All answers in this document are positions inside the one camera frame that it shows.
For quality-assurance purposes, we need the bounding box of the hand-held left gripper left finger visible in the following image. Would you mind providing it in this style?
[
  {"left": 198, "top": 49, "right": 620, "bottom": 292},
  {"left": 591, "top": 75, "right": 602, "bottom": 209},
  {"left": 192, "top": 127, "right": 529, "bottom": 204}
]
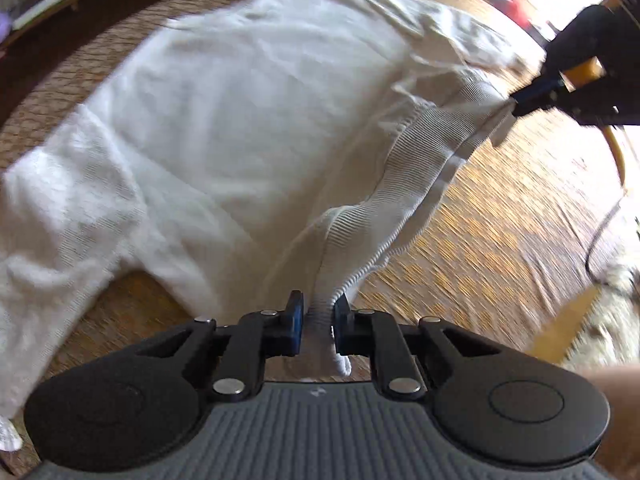
[{"left": 135, "top": 290, "right": 306, "bottom": 403}]

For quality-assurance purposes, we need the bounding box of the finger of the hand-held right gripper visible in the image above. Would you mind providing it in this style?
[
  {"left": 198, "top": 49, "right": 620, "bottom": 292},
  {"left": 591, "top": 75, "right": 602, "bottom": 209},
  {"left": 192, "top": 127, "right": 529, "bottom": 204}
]
[{"left": 510, "top": 74, "right": 577, "bottom": 119}]

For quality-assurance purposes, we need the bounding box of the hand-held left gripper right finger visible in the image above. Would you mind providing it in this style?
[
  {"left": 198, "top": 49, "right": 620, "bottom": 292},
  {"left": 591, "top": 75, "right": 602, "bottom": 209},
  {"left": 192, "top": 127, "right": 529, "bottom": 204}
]
[{"left": 332, "top": 295, "right": 501, "bottom": 396}]

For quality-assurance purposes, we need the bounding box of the white sweatshirt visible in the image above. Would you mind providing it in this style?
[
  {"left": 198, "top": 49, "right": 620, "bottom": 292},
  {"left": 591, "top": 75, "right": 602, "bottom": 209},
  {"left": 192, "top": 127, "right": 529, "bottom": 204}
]
[{"left": 0, "top": 0, "right": 523, "bottom": 416}]

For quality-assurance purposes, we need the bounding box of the wooden chair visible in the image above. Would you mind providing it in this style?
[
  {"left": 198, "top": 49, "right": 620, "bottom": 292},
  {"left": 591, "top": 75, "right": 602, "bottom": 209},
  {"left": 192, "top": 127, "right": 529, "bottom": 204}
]
[{"left": 562, "top": 0, "right": 628, "bottom": 186}]

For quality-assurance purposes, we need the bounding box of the grey cable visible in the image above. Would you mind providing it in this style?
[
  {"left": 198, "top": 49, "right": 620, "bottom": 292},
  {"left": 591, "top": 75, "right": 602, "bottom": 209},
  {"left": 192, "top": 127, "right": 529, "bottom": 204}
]
[{"left": 585, "top": 190, "right": 626, "bottom": 286}]

